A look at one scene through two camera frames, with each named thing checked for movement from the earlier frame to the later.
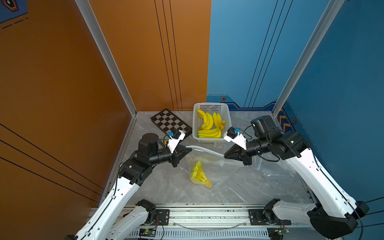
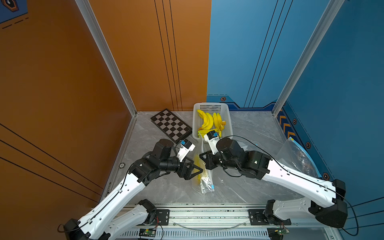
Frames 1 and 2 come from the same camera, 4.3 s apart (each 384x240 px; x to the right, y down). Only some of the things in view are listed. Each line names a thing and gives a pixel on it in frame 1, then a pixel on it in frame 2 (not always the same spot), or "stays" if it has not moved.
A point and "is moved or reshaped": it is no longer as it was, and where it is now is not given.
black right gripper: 242,155 to 208,161
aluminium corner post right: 332,10 stays
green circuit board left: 150,232 stays
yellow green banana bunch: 218,122 stays
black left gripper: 176,157 to 187,175
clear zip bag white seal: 208,169 is moved or reshaped
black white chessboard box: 167,121 stays
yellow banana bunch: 208,121 stays
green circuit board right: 281,231 stays
